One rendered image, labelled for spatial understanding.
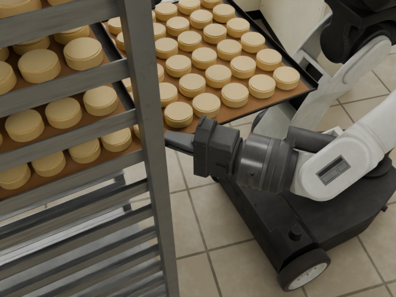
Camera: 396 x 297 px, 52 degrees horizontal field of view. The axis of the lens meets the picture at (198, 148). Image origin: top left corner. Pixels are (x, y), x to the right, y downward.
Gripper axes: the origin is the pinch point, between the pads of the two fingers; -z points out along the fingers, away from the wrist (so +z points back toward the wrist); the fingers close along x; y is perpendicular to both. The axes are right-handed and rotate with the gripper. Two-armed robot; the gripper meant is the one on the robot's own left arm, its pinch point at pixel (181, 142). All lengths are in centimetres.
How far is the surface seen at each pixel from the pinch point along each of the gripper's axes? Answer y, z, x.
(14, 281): 12, -58, -80
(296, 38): -143, 9, -72
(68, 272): 18.7, -18.1, -26.3
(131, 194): 7.6, -7.0, -8.4
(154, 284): 7, -7, -52
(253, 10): -183, -22, -86
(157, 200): 7.1, -2.1, -9.0
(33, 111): 9.9, -18.7, 10.8
